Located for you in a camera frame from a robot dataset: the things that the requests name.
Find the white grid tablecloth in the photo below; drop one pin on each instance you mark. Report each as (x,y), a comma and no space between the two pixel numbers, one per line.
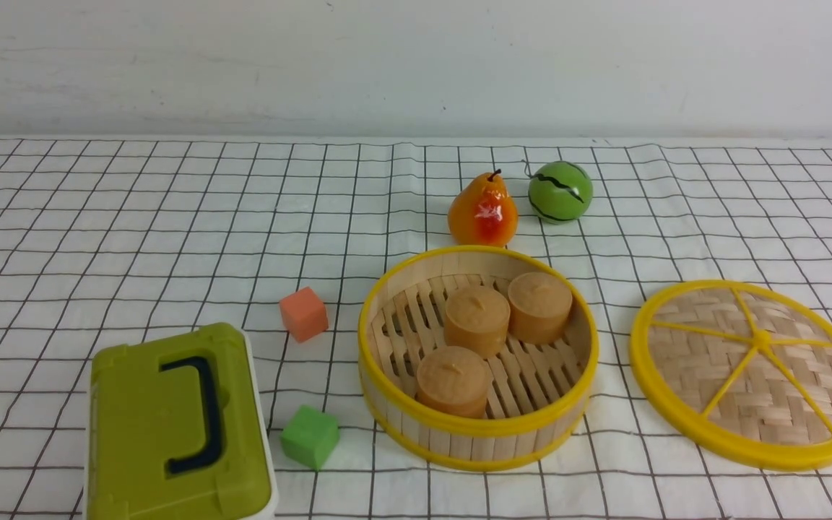
(110,241)

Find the yellow rimmed bamboo steamer lid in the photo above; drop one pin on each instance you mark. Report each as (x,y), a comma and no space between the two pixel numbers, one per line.
(742,371)

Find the yellow rimmed bamboo steamer basket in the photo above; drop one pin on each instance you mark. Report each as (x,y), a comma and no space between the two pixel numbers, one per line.
(538,393)

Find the green toy watermelon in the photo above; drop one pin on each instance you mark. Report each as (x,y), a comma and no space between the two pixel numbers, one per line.
(560,192)

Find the green lidded white box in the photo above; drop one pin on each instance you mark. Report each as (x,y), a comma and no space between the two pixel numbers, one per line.
(176,431)

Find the brown bun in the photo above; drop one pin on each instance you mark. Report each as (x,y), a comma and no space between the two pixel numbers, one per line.
(454,380)
(477,318)
(540,306)

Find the brown bun back right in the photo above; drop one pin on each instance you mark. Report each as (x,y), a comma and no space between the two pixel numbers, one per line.
(540,306)

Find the orange toy pear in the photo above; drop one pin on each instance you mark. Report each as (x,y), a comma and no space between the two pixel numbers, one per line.
(484,213)

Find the orange foam cube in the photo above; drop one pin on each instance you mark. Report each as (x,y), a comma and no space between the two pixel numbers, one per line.
(304,314)

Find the brown bun back left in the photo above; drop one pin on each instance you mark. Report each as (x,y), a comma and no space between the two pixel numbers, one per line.
(477,318)

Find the brown bun front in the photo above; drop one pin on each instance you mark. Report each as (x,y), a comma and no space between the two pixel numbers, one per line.
(454,380)

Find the green foam cube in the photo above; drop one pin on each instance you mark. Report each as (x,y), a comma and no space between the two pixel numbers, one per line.
(310,437)

